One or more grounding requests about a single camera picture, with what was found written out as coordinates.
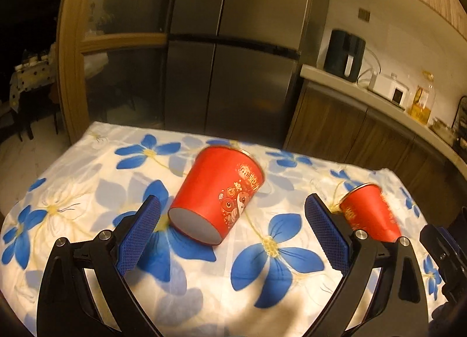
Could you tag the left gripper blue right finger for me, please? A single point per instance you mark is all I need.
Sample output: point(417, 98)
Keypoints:
point(334, 244)

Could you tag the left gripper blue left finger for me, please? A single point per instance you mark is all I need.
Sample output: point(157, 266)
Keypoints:
point(133, 233)

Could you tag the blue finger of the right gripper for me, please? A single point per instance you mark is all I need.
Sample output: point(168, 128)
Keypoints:
point(452, 243)

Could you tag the kitchen counter with cabinets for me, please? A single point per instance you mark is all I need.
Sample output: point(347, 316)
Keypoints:
point(338, 121)

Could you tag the red paper cup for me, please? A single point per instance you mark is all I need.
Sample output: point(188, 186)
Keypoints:
point(365, 208)
point(220, 184)

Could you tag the floral white blue tablecloth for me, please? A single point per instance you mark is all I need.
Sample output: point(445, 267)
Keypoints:
point(232, 253)

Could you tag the black dish rack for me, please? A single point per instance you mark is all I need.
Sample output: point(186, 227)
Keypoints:
point(459, 124)

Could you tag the steel bowl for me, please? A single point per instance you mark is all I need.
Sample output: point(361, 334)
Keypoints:
point(443, 131)

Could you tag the cooking oil bottle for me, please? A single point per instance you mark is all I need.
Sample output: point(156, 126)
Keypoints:
point(424, 99)

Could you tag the white rice cooker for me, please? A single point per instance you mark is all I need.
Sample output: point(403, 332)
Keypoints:
point(390, 88)

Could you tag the distant dotted cloth table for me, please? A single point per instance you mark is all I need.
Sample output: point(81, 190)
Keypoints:
point(34, 91)

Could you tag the black air fryer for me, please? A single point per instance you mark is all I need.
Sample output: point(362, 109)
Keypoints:
point(344, 55)

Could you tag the wooden glass door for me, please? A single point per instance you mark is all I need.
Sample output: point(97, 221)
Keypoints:
point(111, 61)

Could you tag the dark steel refrigerator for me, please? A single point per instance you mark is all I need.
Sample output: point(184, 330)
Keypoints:
point(233, 65)

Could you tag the wall socket plate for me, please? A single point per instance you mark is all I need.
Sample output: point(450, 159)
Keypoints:
point(364, 14)

